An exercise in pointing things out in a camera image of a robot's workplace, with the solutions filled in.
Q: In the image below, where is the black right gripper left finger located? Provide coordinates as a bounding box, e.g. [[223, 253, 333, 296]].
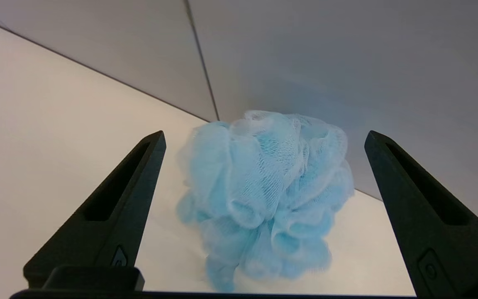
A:
[[23, 130, 167, 292]]

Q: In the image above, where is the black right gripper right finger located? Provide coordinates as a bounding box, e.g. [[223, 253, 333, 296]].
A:
[[364, 130, 478, 299]]

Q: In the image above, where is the blue mesh bath loofah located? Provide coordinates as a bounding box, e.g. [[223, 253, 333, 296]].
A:
[[176, 110, 355, 293]]

